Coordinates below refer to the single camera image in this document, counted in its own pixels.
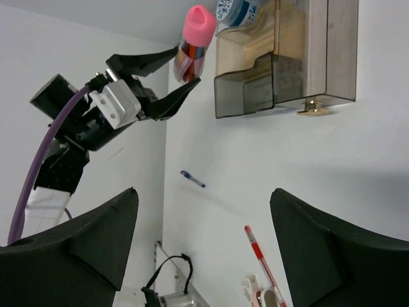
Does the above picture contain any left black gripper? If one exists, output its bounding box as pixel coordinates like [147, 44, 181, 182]
[76, 46, 201, 150]

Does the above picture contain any blue ballpoint pen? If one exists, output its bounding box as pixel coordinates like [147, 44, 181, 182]
[180, 170, 206, 188]

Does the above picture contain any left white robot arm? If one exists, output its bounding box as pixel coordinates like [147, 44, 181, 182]
[18, 47, 200, 237]

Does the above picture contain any transparent tiered desk organizer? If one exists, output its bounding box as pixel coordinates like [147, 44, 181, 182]
[214, 1, 281, 119]

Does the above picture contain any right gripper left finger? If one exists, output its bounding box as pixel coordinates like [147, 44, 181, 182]
[1, 188, 139, 306]

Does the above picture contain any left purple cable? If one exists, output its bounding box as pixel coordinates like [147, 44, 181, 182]
[6, 83, 93, 246]

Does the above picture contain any red gel pen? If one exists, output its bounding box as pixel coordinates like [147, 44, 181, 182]
[244, 225, 287, 307]

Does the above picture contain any pink cap glue stick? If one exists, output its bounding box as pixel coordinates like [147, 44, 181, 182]
[173, 4, 217, 84]

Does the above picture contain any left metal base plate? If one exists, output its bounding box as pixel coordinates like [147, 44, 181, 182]
[153, 258, 210, 306]

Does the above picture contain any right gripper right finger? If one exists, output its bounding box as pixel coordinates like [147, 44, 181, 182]
[270, 189, 408, 306]

